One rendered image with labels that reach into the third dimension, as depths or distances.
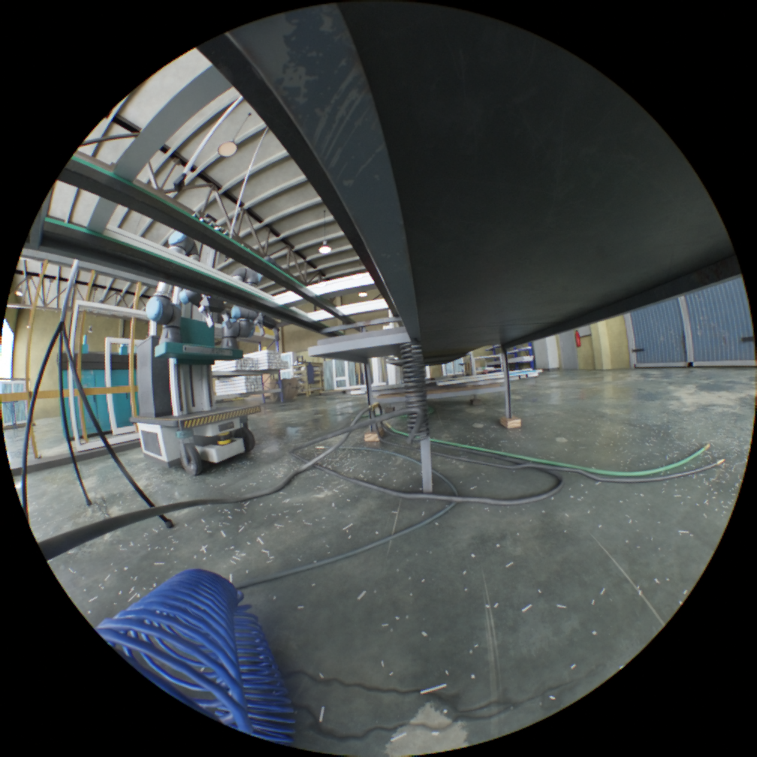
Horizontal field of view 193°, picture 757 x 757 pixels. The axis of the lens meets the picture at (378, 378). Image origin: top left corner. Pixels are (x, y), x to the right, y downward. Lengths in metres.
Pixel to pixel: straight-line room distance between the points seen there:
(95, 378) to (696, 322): 10.13
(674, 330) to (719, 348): 1.33
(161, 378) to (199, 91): 1.52
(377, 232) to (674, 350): 6.32
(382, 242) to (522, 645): 0.55
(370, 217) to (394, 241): 0.04
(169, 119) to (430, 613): 0.95
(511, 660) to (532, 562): 0.24
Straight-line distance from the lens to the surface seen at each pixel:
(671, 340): 6.40
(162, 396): 1.69
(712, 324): 5.96
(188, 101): 0.50
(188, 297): 1.26
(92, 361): 4.33
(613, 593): 0.57
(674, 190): 0.30
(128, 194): 0.61
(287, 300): 1.24
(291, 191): 10.66
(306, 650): 0.48
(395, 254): 0.20
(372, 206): 0.15
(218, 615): 0.26
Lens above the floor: 0.42
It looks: level
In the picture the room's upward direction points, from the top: 6 degrees counter-clockwise
